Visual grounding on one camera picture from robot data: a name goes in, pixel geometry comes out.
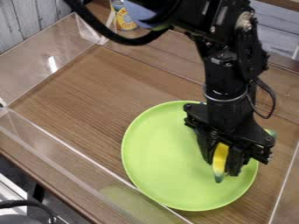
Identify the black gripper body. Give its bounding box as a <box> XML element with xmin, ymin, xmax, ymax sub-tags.
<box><xmin>183</xmin><ymin>95</ymin><xmax>270</xmax><ymax>146</ymax></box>

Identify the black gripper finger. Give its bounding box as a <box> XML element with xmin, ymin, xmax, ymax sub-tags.
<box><xmin>226</xmin><ymin>144</ymin><xmax>271</xmax><ymax>177</ymax></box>
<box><xmin>197</xmin><ymin>129</ymin><xmax>219</xmax><ymax>165</ymax></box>

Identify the yellow toy banana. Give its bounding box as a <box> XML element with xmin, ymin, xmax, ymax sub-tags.
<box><xmin>211</xmin><ymin>128</ymin><xmax>278</xmax><ymax>185</ymax></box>

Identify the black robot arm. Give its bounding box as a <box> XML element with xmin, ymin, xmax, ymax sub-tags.
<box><xmin>64</xmin><ymin>0</ymin><xmax>277</xmax><ymax>181</ymax></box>

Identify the green round plate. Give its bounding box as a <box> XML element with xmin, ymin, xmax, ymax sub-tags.
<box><xmin>122</xmin><ymin>101</ymin><xmax>258</xmax><ymax>212</ymax></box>

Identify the yellow labelled tin can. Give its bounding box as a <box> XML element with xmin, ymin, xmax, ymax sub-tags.
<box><xmin>110</xmin><ymin>0</ymin><xmax>138</xmax><ymax>31</ymax></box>

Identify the clear acrylic front wall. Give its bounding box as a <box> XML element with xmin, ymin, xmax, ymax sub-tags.
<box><xmin>0</xmin><ymin>99</ymin><xmax>193</xmax><ymax>224</ymax></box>

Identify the clear acrylic corner bracket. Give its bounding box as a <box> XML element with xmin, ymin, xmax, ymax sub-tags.
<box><xmin>75</xmin><ymin>12</ymin><xmax>118</xmax><ymax>46</ymax></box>

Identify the black cable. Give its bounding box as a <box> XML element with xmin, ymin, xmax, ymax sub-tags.
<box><xmin>0</xmin><ymin>199</ymin><xmax>58</xmax><ymax>224</ymax></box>

